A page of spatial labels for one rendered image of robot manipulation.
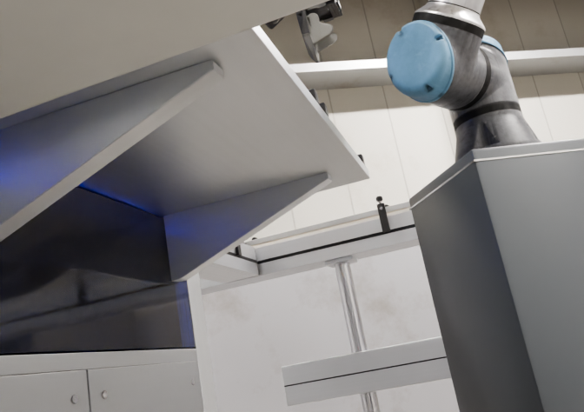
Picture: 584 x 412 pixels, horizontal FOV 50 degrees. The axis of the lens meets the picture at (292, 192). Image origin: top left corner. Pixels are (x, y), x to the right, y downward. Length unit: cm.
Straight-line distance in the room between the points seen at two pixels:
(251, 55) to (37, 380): 49
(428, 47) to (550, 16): 443
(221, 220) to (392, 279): 283
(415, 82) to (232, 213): 43
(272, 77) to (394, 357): 132
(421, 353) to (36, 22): 163
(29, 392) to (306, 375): 126
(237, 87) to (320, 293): 309
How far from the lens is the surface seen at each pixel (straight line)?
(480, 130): 109
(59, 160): 76
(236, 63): 71
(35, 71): 53
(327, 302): 381
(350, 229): 197
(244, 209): 118
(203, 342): 131
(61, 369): 92
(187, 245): 122
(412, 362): 194
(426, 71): 99
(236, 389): 366
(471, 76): 105
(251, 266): 197
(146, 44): 50
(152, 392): 111
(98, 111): 75
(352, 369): 197
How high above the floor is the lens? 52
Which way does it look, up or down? 16 degrees up
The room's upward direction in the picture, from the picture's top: 11 degrees counter-clockwise
